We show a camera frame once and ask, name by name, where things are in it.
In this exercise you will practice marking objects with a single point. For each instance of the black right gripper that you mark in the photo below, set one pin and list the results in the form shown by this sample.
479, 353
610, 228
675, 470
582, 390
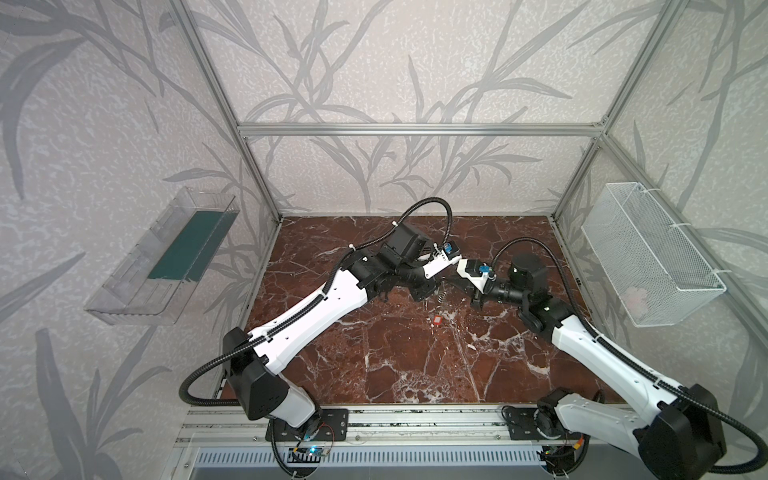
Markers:
477, 294

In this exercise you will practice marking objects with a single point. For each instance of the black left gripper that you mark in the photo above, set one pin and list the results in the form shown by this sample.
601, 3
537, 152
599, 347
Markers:
429, 281

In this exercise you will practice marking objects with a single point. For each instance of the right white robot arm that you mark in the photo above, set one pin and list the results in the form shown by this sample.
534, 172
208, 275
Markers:
675, 436

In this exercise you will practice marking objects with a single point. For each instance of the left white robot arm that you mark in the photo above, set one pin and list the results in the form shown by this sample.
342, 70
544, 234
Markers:
254, 372

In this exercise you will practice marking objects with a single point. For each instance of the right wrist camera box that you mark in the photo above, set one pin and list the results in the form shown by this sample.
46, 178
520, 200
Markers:
480, 275

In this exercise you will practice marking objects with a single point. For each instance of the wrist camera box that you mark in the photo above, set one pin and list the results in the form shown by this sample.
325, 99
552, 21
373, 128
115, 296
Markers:
447, 255
480, 275

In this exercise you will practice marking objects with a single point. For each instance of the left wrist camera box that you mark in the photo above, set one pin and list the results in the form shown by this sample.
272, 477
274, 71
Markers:
447, 255

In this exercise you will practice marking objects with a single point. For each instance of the white wire mesh basket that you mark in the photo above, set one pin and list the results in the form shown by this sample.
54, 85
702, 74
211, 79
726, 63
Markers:
658, 274

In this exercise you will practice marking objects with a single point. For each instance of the aluminium frame profiles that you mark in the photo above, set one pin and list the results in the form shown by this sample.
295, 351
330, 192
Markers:
599, 132

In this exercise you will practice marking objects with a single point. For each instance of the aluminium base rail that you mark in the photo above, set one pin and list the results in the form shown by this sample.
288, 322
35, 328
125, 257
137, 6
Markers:
369, 425

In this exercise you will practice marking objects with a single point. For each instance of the clear plastic wall bin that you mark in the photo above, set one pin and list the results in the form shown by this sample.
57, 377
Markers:
153, 284

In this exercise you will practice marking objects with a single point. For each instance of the white slotted cable duct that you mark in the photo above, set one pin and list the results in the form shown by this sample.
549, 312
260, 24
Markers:
377, 456

